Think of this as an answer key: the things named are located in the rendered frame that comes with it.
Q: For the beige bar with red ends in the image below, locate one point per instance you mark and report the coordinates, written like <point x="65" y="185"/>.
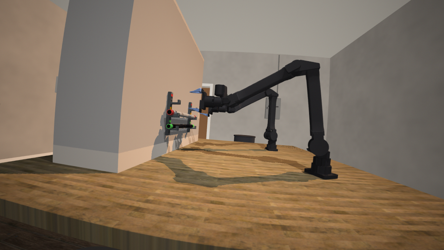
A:
<point x="173" y="112"/>

